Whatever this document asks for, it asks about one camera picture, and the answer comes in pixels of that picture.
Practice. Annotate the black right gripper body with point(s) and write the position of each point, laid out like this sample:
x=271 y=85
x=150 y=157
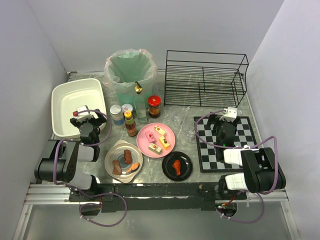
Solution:
x=213 y=119

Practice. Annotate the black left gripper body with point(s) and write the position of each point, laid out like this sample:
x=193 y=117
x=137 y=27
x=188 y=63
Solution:
x=100 y=118

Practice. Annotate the clear wine glass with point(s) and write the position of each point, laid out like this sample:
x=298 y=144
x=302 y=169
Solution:
x=188 y=132
x=177 y=114

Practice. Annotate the pink cake piece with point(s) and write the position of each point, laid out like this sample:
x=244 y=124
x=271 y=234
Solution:
x=149 y=136

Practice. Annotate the yellow cake piece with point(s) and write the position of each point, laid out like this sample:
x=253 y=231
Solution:
x=166 y=145

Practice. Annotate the green white cake piece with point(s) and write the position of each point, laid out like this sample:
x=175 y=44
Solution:
x=155 y=148

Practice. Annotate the cream cake piece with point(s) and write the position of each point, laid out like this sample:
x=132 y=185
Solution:
x=159 y=130

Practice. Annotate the pink plate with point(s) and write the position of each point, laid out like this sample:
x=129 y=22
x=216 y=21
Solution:
x=143 y=143

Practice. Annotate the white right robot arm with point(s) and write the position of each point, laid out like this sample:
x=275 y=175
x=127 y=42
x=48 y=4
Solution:
x=261 y=172

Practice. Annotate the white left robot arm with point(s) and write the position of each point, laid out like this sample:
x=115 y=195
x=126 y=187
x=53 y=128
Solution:
x=58 y=160

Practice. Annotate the black white chessboard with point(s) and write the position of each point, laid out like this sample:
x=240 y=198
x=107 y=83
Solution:
x=211 y=159

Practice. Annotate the white jar blue label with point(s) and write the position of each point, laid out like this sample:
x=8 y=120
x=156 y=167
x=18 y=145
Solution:
x=117 y=116

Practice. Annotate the white plastic wash basin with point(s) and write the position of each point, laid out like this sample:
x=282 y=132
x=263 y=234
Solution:
x=66 y=98

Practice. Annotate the brown sauce bottle yellow cap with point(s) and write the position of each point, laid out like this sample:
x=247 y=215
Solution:
x=130 y=124

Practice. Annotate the silver lid spice jar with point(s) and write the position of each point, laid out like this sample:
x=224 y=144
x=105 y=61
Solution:
x=127 y=108

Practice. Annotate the brown meat slice upper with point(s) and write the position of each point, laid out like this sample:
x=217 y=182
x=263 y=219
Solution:
x=127 y=157

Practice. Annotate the brown meat slice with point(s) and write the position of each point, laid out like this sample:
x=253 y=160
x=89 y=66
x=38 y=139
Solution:
x=117 y=170
x=127 y=157

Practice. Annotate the brown meat slice lower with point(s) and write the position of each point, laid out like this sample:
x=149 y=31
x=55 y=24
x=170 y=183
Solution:
x=117 y=170

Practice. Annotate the black small plate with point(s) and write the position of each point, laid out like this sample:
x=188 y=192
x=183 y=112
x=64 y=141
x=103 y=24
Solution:
x=186 y=166

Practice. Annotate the glass oil bottle gold spout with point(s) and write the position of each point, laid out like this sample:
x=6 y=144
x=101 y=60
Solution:
x=140 y=104

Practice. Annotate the orange salmon piece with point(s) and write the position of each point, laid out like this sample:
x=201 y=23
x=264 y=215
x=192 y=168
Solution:
x=134 y=167

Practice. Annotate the red fried chicken drumstick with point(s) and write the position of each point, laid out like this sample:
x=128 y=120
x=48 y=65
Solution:
x=177 y=167

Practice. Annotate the green bin with pink bag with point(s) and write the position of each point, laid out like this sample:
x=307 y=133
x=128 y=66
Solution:
x=124 y=68

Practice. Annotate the red lid sauce jar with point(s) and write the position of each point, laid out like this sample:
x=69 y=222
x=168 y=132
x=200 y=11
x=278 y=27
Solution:
x=154 y=110

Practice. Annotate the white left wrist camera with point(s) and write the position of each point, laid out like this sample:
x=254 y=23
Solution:
x=82 y=114

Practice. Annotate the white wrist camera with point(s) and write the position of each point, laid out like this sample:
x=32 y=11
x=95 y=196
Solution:
x=82 y=114
x=229 y=114

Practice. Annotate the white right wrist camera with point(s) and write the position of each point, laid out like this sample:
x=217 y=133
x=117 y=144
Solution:
x=229 y=114

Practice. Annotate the beige bowl with handles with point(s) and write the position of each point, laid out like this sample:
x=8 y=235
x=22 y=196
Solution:
x=117 y=153

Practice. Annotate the black wire dish rack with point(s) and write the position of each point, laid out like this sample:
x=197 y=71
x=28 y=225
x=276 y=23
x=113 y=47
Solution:
x=205 y=79

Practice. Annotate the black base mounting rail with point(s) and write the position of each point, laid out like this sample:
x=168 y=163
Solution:
x=157 y=196

